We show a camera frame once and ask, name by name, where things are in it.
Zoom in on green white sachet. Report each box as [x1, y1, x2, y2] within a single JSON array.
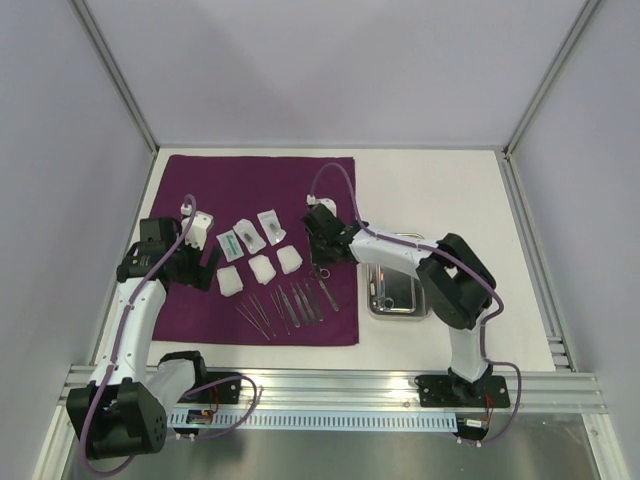
[[216, 230, 244, 262]]

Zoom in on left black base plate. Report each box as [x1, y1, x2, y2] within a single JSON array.
[[179, 372, 241, 406]]

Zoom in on surgical scissors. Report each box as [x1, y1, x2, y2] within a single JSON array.
[[310, 253, 331, 280], [370, 266, 394, 312]]

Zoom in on leftmost steel tweezers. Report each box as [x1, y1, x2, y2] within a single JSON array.
[[236, 307, 270, 340]]

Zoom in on aluminium frame post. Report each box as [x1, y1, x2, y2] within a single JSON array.
[[502, 0, 603, 160], [68, 0, 159, 158]]

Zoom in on steel tweezers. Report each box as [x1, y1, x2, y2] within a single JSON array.
[[269, 291, 291, 336], [236, 307, 270, 340], [249, 295, 276, 338]]

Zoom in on right gauze pad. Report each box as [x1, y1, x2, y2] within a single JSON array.
[[276, 245, 303, 275]]

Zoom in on front aluminium rail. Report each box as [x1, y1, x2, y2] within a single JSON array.
[[57, 364, 609, 415]]

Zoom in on right blister packet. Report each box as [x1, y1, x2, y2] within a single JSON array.
[[257, 209, 287, 246]]

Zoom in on stainless steel tray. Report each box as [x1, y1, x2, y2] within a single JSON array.
[[365, 240, 430, 321]]

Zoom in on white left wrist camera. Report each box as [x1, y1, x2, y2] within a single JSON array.
[[180, 203, 214, 251]]

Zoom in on purple cable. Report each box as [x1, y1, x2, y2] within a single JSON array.
[[305, 162, 525, 447], [78, 194, 211, 474]]

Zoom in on middle blister packet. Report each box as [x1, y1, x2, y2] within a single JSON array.
[[233, 219, 266, 255]]

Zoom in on slotted cable duct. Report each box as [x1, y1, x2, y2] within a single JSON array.
[[168, 408, 458, 433]]

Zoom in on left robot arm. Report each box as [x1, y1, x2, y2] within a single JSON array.
[[66, 211, 221, 460]]

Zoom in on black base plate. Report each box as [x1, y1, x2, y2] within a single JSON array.
[[414, 374, 511, 409], [179, 372, 241, 406]]

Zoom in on middle gauze pad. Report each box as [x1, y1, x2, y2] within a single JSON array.
[[248, 255, 276, 285]]

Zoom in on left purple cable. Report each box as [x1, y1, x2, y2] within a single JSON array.
[[78, 194, 211, 474]]

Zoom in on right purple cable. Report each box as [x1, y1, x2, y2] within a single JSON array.
[[305, 162, 525, 447]]

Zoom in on gauze pad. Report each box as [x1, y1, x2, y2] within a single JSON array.
[[276, 245, 303, 275], [216, 266, 244, 298], [248, 255, 276, 285]]

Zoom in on right aluminium side rail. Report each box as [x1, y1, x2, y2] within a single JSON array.
[[496, 150, 576, 373]]

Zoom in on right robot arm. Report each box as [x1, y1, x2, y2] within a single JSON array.
[[302, 203, 496, 405]]

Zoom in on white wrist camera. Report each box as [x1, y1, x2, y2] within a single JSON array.
[[180, 203, 214, 251], [306, 195, 338, 216]]

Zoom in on right aluminium frame post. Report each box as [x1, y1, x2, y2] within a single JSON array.
[[502, 0, 603, 160]]

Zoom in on left gauze pad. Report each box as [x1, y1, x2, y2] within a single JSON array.
[[216, 266, 244, 298]]

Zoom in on left aluminium frame post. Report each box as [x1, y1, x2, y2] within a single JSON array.
[[68, 0, 159, 158]]

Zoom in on purple cloth mat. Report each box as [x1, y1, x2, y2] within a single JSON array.
[[150, 155, 359, 347]]

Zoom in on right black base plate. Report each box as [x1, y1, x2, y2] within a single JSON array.
[[414, 374, 511, 409]]

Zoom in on blister packet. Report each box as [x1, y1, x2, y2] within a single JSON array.
[[233, 219, 266, 255], [257, 209, 287, 246]]

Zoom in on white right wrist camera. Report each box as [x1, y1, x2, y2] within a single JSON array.
[[306, 195, 338, 216]]

